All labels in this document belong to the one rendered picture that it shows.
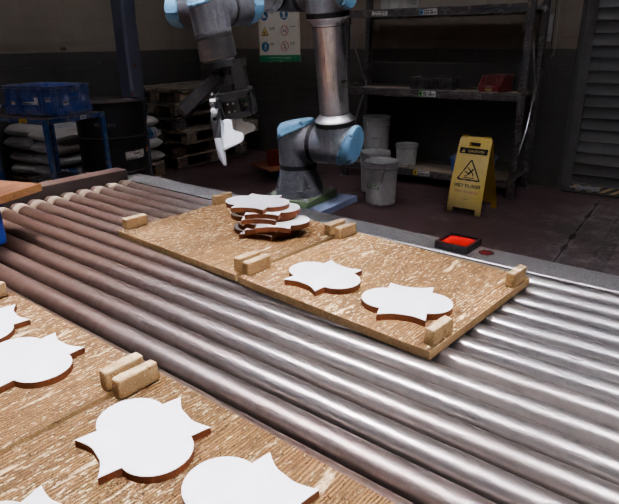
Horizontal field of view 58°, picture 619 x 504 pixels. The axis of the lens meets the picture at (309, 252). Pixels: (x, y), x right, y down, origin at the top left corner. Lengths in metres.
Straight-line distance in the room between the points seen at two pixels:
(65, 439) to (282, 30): 6.53
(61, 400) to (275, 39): 6.52
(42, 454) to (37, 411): 0.08
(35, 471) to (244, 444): 0.21
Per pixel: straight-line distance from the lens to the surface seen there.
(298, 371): 0.81
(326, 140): 1.64
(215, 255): 1.17
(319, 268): 1.05
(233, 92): 1.18
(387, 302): 0.92
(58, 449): 0.70
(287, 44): 6.99
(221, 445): 0.65
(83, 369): 0.83
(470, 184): 4.74
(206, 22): 1.19
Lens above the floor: 1.35
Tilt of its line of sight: 21 degrees down
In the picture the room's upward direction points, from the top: 1 degrees counter-clockwise
